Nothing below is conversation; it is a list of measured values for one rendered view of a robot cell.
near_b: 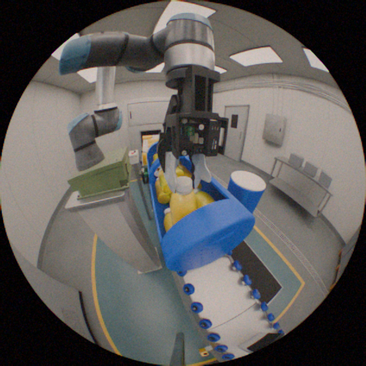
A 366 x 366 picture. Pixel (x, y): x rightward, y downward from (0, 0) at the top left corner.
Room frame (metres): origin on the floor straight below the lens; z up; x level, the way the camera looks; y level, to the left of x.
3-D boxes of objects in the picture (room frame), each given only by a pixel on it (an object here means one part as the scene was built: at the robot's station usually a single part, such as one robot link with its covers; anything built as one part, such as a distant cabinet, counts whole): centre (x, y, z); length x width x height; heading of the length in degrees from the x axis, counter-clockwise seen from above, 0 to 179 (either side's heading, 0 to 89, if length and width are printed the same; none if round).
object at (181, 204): (0.20, 0.00, 1.16); 0.07 x 0.07 x 0.19
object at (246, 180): (0.61, -0.49, 1.03); 0.28 x 0.28 x 0.01
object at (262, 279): (0.33, -0.62, 0.07); 1.50 x 0.52 x 0.15; 22
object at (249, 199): (0.61, -0.49, 0.59); 0.28 x 0.28 x 0.88
